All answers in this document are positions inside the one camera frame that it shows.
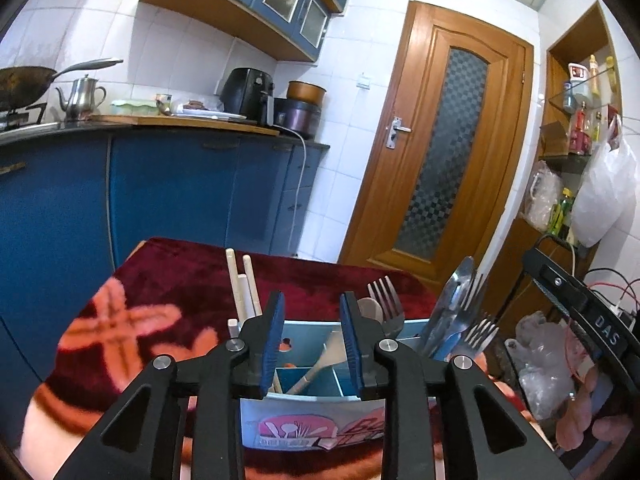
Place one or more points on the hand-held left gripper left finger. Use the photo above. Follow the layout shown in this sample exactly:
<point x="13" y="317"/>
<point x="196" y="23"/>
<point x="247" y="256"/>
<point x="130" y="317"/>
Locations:
<point x="272" y="340"/>

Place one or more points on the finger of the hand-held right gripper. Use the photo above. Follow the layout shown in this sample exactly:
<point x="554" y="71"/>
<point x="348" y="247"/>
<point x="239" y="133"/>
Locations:
<point x="550" y="275"/>

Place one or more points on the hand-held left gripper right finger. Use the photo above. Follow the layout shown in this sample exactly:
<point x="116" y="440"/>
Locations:
<point x="350" y="340"/>

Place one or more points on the beige spoon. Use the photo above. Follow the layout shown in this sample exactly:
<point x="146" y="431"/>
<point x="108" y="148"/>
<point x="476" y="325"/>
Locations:
<point x="370" y="310"/>

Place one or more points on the wooden spoon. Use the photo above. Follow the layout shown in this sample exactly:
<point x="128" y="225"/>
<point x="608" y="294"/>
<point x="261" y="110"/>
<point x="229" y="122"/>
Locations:
<point x="320" y="365"/>

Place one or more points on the large steel fork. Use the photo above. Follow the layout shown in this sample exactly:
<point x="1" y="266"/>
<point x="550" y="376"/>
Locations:
<point x="387" y="305"/>

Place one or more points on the white chopsticks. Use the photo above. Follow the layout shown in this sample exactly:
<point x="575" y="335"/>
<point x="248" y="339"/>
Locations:
<point x="251" y="285"/>

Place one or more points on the small steel fork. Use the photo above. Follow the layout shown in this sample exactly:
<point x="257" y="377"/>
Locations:
<point x="477" y="295"/>

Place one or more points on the light blue utensil box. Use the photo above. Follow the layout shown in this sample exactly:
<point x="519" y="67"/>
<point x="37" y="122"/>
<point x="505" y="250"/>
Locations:
<point x="300" y="425"/>

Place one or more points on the steel table knife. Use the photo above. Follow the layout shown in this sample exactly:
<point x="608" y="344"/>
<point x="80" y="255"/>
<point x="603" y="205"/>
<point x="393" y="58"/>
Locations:
<point x="457" y="285"/>

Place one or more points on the person's right hand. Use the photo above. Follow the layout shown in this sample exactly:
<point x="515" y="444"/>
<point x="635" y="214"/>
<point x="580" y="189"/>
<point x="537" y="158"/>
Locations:
<point x="575" y="420"/>

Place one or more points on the green bottle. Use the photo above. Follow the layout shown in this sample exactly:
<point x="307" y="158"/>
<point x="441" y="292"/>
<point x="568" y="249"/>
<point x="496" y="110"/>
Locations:
<point x="562" y="210"/>

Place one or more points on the crumpled clear plastic bag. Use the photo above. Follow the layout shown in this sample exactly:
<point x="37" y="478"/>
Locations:
<point x="540" y="360"/>

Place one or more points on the white plastic bag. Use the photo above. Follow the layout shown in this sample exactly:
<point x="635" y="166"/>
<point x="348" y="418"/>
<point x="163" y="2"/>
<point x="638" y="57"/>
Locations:
<point x="605" y="195"/>

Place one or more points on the red floral plush blanket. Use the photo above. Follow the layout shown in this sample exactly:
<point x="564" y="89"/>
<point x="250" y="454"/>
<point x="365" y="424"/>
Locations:
<point x="150" y="285"/>

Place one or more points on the cardboard box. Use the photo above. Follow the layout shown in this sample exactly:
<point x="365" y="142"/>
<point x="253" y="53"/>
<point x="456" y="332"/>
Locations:
<point x="552" y="137"/>

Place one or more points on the wooden door with glass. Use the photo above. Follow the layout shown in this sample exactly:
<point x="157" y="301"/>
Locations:
<point x="400" y="210"/>

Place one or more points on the red label bottle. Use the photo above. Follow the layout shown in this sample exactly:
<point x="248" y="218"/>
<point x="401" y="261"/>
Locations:
<point x="580" y="132"/>

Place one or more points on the blue kitchen base cabinets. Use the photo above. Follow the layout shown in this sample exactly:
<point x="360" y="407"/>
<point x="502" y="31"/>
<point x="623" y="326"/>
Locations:
<point x="175" y="195"/>

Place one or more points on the yellow sauce bottle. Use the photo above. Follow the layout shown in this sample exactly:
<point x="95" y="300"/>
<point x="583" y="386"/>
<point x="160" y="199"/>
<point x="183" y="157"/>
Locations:
<point x="594" y="77"/>

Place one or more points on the purple rice cooker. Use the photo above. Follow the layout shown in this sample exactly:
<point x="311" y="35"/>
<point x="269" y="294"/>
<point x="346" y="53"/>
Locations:
<point x="300" y="117"/>

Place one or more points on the wooden cutting board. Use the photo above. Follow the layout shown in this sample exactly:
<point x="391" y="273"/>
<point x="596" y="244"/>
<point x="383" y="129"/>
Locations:
<point x="175" y="122"/>

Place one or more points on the plate of food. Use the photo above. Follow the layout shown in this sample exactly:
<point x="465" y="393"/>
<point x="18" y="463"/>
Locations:
<point x="200" y="107"/>

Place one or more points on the black air fryer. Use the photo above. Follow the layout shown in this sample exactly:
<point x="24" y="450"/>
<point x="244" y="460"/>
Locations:
<point x="245" y="92"/>

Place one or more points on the brown pot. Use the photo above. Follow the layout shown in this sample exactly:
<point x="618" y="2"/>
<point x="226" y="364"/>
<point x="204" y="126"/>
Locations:
<point x="305" y="91"/>

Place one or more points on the steel kettle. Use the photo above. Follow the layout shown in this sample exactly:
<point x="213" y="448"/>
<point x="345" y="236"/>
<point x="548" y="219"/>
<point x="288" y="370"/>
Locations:
<point x="82" y="97"/>

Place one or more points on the gas stove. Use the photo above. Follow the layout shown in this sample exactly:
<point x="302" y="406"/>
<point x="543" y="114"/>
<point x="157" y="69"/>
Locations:
<point x="25" y="115"/>

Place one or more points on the black wok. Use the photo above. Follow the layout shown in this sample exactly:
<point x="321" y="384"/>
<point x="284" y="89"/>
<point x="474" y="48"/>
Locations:
<point x="20" y="85"/>

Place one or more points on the wooden wall shelf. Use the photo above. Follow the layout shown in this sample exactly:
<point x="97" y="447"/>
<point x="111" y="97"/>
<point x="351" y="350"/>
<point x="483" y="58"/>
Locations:
<point x="575" y="35"/>

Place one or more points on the white light switch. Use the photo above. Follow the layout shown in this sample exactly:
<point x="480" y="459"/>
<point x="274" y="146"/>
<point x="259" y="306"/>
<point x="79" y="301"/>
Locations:
<point x="363" y="82"/>

